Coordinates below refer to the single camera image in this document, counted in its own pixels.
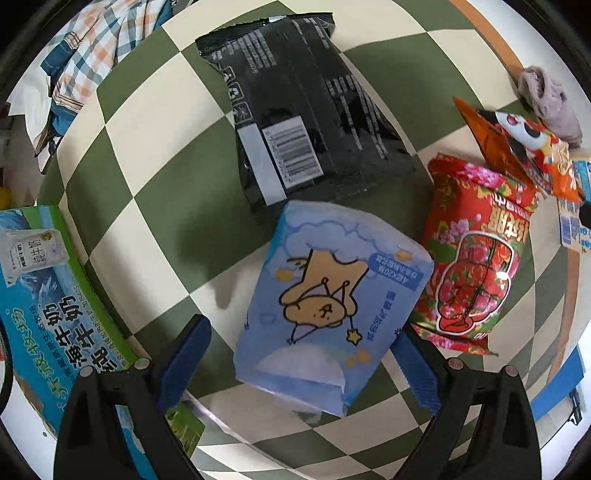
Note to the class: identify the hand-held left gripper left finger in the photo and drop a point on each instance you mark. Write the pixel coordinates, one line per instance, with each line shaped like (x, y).
(182, 357)

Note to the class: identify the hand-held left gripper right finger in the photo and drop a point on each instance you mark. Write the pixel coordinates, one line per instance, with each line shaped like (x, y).
(418, 369)

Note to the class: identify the blue bear print tissue pack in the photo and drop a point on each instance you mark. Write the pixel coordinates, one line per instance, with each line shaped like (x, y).
(323, 300)

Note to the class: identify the red floral snack bag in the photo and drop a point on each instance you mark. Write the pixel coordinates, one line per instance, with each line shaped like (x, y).
(471, 258)

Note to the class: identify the green blue milk carton box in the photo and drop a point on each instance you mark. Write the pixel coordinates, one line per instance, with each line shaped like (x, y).
(51, 314)

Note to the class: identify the checkered green cream mat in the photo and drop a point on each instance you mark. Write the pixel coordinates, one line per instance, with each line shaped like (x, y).
(194, 194)

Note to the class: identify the blue white small box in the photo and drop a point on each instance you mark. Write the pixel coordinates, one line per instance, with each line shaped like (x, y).
(575, 217)

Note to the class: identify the orange cartoon snack bag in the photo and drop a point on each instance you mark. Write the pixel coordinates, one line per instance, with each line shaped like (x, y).
(517, 143)

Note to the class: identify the black snack bag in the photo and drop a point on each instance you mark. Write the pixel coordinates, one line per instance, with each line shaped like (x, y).
(304, 115)

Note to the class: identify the mauve crumpled cloth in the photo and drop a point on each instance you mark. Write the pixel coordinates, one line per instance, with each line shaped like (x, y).
(549, 104)

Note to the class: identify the plaid shirt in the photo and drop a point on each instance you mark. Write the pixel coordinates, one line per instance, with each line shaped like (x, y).
(83, 64)

